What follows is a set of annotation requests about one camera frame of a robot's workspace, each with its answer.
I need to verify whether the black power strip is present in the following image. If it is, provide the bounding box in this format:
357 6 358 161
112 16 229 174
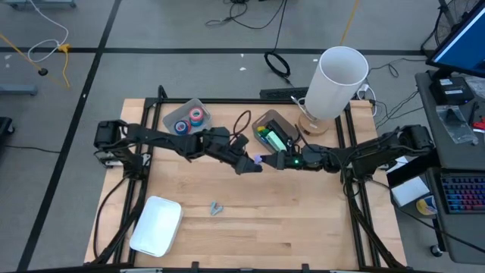
259 86 310 100

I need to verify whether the white shade table lamp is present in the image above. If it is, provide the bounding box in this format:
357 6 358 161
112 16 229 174
290 45 369 137

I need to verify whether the navy blue tape roll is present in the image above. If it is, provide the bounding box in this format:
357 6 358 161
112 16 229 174
174 119 192 136

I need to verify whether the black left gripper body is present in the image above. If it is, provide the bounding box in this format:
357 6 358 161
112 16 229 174
202 127 247 166

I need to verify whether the black floor fan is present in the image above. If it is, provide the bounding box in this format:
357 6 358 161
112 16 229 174
433 0 482 46

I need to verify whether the grey desk foot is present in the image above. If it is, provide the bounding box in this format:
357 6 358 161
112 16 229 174
5 0 77 11

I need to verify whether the small black computer box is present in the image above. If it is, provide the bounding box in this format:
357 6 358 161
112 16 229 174
430 77 474 105

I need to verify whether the black metal table frame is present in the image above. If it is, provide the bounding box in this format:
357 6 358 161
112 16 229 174
83 85 408 273

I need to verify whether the grey side desk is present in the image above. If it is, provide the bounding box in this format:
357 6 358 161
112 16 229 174
415 70 485 265

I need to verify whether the clear plastic bag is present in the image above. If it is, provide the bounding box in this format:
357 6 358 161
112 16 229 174
435 105 479 145

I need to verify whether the left arm looped cable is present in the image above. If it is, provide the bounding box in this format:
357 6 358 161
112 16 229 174
232 109 252 140

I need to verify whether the yellow floor cable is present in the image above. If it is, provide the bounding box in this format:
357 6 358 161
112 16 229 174
0 33 72 86
339 0 361 46

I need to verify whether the backlit rainbow keyboard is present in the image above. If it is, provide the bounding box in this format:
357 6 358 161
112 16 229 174
441 176 485 215

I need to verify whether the light grey plastic bin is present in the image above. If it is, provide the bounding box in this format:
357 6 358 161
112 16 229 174
162 97 213 143

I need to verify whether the white plastic bin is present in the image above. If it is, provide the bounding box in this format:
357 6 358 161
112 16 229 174
129 196 184 258

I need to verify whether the mint green stapler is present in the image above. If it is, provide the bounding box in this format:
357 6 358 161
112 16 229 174
266 130 288 154

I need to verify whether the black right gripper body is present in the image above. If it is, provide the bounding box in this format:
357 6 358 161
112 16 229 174
282 146 329 171

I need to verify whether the black coiled cable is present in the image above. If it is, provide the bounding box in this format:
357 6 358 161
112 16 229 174
264 51 292 86

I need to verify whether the long black floor cable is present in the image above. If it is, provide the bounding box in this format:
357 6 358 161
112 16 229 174
205 0 288 52

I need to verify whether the white floor cable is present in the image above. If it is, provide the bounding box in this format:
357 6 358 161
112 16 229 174
27 0 70 64

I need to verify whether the computer monitor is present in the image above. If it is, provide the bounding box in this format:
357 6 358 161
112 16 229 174
426 0 485 79

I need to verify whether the dark translucent plastic bin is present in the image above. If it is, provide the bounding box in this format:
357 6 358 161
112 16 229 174
252 108 304 158

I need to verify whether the white cardboard box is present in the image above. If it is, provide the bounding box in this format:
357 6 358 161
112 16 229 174
390 176 431 208

